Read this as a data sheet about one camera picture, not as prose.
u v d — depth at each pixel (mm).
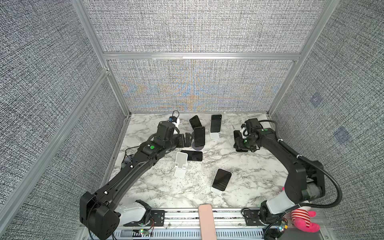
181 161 854
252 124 711
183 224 732
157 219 732
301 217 683
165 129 549
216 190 810
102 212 374
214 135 1035
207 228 685
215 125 1031
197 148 970
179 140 665
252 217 732
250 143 734
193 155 992
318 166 435
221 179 926
